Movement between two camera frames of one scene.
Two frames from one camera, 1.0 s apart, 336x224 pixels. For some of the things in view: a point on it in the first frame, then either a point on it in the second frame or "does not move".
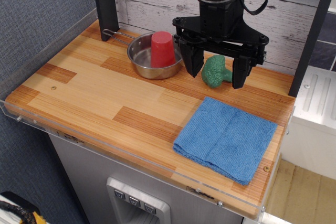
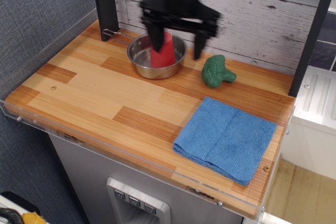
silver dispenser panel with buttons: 129,204 does not move
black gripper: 221,27 to 180,9
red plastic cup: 163,52 does not move
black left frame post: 106,6 does not move
